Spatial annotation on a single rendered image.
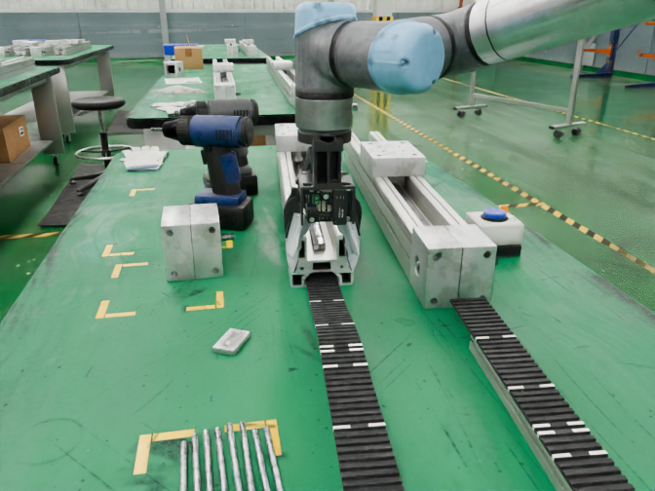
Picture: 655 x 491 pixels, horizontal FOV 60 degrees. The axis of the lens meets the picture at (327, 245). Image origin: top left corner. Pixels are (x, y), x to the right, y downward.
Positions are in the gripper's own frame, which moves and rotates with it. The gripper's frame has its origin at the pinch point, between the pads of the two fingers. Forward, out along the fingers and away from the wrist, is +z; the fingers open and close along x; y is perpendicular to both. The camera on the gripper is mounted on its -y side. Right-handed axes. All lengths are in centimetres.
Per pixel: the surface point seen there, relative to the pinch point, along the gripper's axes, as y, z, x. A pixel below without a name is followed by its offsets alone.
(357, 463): 38.2, 2.1, -0.6
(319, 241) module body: -8.7, 0.1, 0.3
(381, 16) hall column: -1003, -23, 203
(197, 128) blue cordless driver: -32.2, -13.9, -20.3
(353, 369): 24.3, 2.1, 1.1
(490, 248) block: 5.2, -3.5, 23.3
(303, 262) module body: -3.8, 1.6, -2.5
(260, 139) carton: -336, 53, -12
